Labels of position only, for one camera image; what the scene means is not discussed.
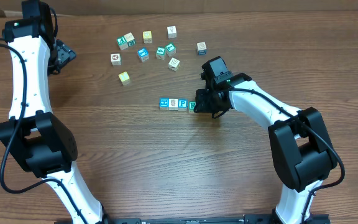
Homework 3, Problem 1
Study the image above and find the green letter R block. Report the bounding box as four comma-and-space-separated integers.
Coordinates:
188, 101, 196, 113

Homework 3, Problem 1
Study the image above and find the blue letter P block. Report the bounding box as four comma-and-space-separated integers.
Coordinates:
178, 99, 188, 111

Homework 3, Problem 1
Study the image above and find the white patterned block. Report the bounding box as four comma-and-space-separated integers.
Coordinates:
168, 57, 180, 72
168, 98, 178, 111

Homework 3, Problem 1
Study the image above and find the blue arrows block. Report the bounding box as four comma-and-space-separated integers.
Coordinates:
159, 98, 169, 110

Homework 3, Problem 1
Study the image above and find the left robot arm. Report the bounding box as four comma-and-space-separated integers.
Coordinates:
0, 1, 109, 223

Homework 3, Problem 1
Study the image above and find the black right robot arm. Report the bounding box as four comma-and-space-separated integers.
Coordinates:
193, 57, 344, 223

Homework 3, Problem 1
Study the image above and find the white block red circle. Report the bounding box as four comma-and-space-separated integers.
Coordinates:
110, 54, 122, 66

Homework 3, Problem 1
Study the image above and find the white block blue side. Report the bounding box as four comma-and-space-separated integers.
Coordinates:
196, 42, 207, 55

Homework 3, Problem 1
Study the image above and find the green letter block far left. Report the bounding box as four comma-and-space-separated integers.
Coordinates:
116, 36, 129, 50

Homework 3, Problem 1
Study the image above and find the yellow block lower left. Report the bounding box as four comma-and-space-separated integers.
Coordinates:
118, 72, 131, 86

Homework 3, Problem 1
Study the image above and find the white block dark green side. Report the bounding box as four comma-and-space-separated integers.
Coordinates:
124, 32, 136, 47

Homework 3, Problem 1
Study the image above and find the cardboard panel at back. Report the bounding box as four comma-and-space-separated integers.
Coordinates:
0, 0, 358, 18

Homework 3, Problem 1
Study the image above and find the green letter L block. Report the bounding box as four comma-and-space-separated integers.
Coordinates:
165, 43, 177, 57

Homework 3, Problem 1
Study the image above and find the green number four block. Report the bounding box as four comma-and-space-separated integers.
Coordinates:
156, 47, 166, 60

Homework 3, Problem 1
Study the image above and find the blue picture block left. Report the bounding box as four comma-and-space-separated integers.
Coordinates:
137, 48, 149, 62

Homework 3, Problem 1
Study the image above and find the white block top right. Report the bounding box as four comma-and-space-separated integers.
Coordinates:
167, 26, 177, 39

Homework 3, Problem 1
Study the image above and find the yellow block top row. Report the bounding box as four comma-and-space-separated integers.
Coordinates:
142, 30, 152, 44

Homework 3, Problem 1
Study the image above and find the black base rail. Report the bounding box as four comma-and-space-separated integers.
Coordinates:
54, 213, 279, 224

